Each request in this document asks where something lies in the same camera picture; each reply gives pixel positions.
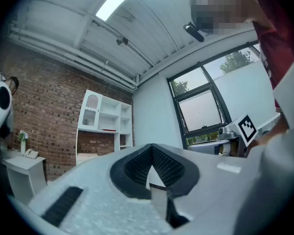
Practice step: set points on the white vase with flowers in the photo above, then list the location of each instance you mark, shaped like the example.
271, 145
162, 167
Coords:
23, 141

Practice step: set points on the red book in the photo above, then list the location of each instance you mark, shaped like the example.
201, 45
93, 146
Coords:
109, 130

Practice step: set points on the person's right hand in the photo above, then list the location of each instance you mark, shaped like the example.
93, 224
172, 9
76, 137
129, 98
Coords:
258, 143

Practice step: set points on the white telephone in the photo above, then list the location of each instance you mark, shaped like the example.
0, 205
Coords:
31, 153

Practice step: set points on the person's head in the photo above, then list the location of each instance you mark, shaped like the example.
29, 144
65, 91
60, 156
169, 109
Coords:
220, 6

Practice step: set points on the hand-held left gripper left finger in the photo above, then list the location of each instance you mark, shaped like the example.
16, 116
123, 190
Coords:
93, 180

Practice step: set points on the black-framed window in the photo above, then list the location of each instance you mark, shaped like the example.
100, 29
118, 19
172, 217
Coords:
201, 106

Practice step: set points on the person's right forearm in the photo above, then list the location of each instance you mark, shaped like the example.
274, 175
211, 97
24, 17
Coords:
279, 128

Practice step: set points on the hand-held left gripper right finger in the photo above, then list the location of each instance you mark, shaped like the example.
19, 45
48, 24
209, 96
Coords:
210, 187

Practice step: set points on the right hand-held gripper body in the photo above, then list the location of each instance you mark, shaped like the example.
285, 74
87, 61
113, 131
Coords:
246, 128

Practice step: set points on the person's red shirt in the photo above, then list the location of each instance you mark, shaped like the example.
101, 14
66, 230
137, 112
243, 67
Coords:
279, 33

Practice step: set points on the black head-worn camera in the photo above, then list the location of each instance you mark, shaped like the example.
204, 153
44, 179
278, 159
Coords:
193, 31

